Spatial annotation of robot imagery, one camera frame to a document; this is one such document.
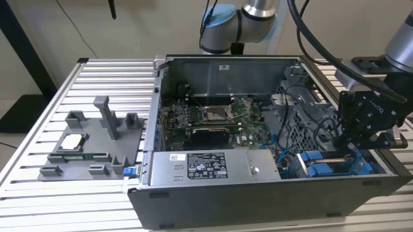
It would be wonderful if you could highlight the black RAM slot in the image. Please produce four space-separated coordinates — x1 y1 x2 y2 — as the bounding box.
185 93 236 106

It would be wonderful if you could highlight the hard disk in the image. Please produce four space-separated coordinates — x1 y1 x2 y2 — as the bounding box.
296 148 371 170

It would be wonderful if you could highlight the silver power supply unit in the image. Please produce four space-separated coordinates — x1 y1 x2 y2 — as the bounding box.
148 148 280 187

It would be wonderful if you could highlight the long black wire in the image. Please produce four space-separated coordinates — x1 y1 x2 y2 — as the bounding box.
278 84 323 145

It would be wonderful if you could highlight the blue disk wire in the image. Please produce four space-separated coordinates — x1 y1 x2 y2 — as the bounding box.
259 141 299 170

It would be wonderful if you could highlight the black stand with base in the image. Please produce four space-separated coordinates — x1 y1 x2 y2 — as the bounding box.
0 0 57 133

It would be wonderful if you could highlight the looped black disk wire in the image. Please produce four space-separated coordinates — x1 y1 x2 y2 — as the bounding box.
312 116 343 151

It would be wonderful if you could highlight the CPU socket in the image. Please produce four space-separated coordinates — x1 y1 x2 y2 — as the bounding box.
201 106 232 123

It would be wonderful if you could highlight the thin wall cable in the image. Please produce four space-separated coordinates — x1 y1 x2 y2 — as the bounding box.
53 0 95 58

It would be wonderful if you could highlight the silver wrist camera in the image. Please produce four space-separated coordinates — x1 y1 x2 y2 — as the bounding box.
334 69 358 90

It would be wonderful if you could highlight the silver CPU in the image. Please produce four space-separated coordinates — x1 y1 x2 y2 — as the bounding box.
60 134 85 150

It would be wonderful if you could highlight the thin wire locking lever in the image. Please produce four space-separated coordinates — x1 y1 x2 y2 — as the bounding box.
188 94 204 108

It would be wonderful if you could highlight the green RAM stick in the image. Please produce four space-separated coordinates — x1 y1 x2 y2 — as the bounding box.
62 153 109 161

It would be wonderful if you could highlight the blue disk carrier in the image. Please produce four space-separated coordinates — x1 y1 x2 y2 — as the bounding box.
307 162 374 177

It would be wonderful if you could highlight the black open PC case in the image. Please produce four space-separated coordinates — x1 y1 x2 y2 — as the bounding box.
127 53 413 230

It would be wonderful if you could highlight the grey plastic cage latch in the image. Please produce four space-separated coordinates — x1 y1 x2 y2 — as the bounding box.
283 64 307 78

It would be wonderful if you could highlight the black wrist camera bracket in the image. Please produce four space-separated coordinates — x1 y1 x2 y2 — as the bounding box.
350 55 405 76

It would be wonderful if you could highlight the perforated metal disk bay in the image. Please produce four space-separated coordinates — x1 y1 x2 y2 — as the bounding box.
276 79 385 177

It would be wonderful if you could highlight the green motherboard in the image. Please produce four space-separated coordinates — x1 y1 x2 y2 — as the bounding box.
159 96 275 152

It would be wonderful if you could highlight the black graphics card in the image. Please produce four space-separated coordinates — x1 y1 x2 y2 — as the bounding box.
189 127 231 146

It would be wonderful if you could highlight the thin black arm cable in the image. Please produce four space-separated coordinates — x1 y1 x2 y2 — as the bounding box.
200 0 219 31

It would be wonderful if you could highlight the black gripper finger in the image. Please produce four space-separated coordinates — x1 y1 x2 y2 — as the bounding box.
334 90 357 152
354 131 397 151

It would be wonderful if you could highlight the black antenna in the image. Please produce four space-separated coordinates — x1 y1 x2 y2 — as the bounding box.
107 0 117 19

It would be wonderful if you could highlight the grey parts rack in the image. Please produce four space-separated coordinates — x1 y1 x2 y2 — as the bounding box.
37 96 148 182

